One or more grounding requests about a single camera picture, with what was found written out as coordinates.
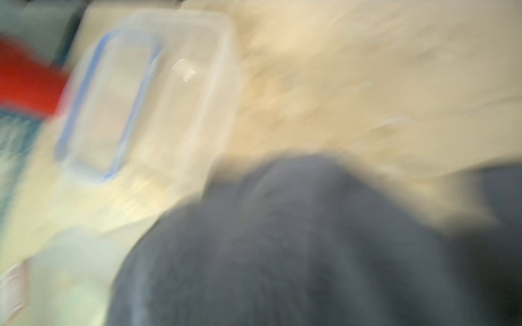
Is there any grey cleaning cloth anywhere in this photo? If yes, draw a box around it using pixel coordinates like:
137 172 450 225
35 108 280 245
105 155 521 325

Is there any blue-rimmed clear lunch box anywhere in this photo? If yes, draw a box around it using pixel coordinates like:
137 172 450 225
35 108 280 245
122 9 245 205

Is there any blue-rimmed clear lid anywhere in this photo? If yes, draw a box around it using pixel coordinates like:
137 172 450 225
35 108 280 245
55 29 163 183

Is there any green-rimmed lunch box lid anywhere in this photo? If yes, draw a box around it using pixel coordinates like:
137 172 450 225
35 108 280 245
29 224 148 326

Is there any red pencil cup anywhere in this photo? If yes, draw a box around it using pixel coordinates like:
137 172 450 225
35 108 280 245
1 37 69 118

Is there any small red white card box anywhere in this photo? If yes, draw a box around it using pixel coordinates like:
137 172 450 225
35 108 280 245
1 259 29 325

